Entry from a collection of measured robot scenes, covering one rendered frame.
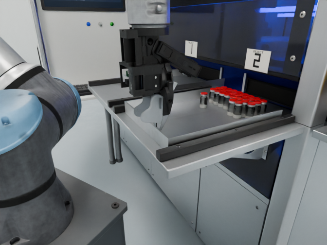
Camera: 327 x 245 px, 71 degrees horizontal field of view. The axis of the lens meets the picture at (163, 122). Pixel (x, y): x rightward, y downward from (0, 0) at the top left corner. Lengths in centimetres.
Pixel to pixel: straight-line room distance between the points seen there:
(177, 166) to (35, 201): 24
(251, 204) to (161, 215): 78
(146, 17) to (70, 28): 93
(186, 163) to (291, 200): 44
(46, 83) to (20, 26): 536
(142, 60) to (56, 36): 91
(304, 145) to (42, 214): 61
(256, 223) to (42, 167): 74
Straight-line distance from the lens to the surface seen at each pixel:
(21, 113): 37
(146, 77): 42
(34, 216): 44
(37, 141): 39
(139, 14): 42
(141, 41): 43
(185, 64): 46
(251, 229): 98
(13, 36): 586
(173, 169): 43
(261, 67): 74
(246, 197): 92
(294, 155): 73
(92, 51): 134
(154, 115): 47
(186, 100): 77
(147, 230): 150
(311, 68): 66
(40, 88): 49
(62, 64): 132
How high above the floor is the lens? 113
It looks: 24 degrees down
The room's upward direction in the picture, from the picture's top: straight up
